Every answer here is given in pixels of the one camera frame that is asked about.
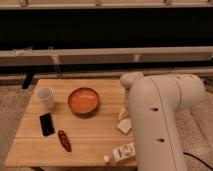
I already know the wooden table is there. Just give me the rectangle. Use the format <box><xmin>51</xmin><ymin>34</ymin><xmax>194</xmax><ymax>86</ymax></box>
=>
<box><xmin>5</xmin><ymin>79</ymin><xmax>133</xmax><ymax>167</ymax></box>

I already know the black cable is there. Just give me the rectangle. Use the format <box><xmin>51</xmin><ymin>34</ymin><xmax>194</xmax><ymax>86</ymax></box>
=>
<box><xmin>183</xmin><ymin>152</ymin><xmax>213</xmax><ymax>171</ymax></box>

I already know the orange ceramic bowl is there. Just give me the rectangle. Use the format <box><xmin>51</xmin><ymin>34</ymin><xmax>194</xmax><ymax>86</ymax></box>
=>
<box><xmin>68</xmin><ymin>87</ymin><xmax>100</xmax><ymax>115</ymax></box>

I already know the black rectangular phone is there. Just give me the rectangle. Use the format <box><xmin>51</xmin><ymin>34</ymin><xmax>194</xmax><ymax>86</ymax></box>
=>
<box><xmin>40</xmin><ymin>113</ymin><xmax>55</xmax><ymax>136</ymax></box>

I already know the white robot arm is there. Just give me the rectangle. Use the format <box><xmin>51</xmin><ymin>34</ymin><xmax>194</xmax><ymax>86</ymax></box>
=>
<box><xmin>120</xmin><ymin>72</ymin><xmax>205</xmax><ymax>171</ymax></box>

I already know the white sponge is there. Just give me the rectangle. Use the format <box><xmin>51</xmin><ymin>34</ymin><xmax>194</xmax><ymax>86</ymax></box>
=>
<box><xmin>117</xmin><ymin>118</ymin><xmax>131</xmax><ymax>135</ymax></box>

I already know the white plastic cup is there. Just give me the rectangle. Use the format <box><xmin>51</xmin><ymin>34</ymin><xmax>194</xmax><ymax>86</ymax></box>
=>
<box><xmin>35</xmin><ymin>87</ymin><xmax>55</xmax><ymax>110</ymax></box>

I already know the black post foot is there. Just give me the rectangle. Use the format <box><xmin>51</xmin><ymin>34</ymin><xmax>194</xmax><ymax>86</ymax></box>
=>
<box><xmin>22</xmin><ymin>72</ymin><xmax>35</xmax><ymax>89</ymax></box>

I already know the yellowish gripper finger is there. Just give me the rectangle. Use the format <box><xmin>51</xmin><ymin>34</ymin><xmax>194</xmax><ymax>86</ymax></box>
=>
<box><xmin>118</xmin><ymin>107</ymin><xmax>129</xmax><ymax>121</ymax></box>

